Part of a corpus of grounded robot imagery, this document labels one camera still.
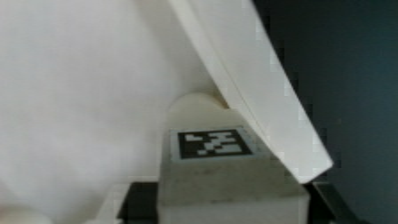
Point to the white square tabletop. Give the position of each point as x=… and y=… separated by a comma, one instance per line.
x=101, y=59

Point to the white table leg with tag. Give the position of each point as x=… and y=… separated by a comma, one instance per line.
x=225, y=184

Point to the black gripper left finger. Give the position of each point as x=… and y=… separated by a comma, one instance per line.
x=128, y=207

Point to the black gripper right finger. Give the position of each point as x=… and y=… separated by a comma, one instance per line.
x=328, y=210

